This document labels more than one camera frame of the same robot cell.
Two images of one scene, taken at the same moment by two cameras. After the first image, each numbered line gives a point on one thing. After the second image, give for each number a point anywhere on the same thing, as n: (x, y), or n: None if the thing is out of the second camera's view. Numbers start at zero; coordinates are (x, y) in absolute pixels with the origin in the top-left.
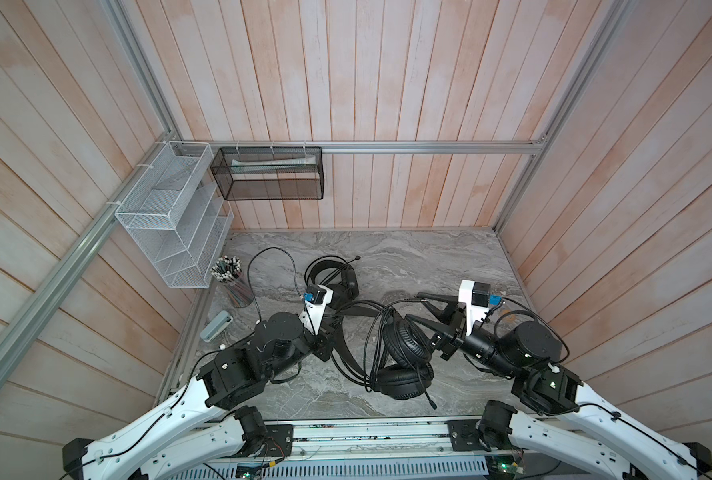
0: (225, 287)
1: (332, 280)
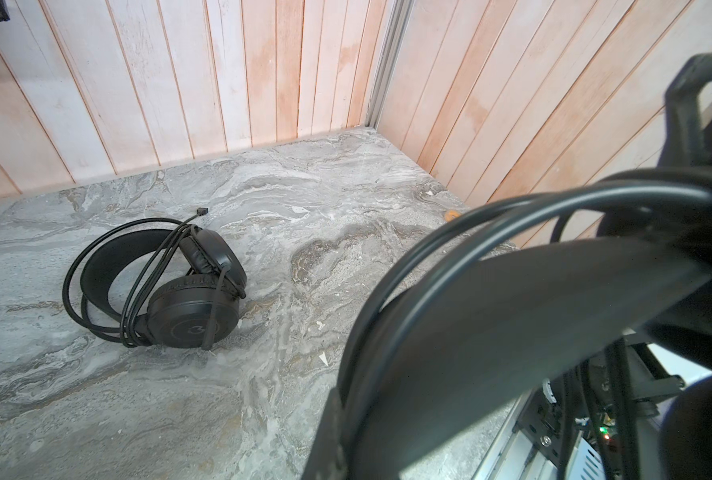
0: None
1: (155, 281)
